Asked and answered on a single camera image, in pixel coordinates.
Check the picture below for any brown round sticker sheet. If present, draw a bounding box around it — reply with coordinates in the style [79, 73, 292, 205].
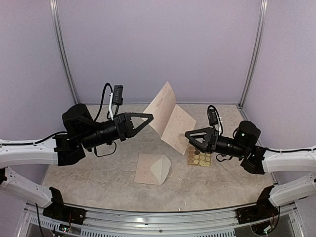
[187, 145, 212, 167]

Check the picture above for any pink envelope with flap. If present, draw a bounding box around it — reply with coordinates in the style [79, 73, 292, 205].
[134, 154, 171, 185]

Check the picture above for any black left camera cable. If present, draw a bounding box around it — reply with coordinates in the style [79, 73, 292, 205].
[95, 82, 112, 123]

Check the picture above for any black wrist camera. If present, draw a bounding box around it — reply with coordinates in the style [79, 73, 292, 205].
[112, 85, 123, 106]
[208, 108, 218, 126]

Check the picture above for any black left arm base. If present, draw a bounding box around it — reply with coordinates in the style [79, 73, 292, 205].
[42, 187, 86, 225]

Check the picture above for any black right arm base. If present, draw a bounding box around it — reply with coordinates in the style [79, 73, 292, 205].
[236, 185, 279, 224]

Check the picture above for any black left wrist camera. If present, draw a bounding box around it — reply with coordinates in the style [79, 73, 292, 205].
[112, 85, 123, 106]

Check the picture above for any aluminium frame post right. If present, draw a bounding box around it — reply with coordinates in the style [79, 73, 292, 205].
[239, 0, 269, 109]

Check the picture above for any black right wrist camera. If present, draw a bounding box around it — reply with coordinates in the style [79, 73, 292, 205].
[208, 108, 218, 126]

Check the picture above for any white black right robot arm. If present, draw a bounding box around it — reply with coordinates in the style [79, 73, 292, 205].
[185, 120, 316, 207]

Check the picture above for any aluminium front rail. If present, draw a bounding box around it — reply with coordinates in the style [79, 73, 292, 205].
[14, 203, 268, 237]

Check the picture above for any aluminium frame post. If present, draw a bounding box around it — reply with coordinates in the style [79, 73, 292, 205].
[49, 0, 80, 104]
[239, 0, 269, 109]

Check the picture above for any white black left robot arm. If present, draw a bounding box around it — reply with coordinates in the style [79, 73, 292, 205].
[0, 104, 154, 208]

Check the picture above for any aluminium frame post left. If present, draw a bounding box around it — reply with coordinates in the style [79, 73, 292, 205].
[49, 0, 80, 104]

